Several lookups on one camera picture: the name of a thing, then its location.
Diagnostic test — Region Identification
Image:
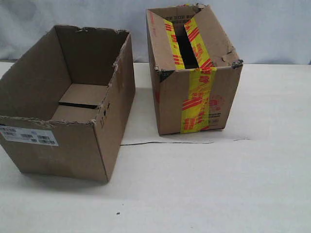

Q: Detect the cardboard box with yellow tape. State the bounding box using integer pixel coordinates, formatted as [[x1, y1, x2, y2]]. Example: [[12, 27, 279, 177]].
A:
[[146, 4, 243, 135]]

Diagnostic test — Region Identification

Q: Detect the brown cardboard box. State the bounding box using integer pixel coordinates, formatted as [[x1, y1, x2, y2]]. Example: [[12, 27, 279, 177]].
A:
[[0, 25, 136, 183]]

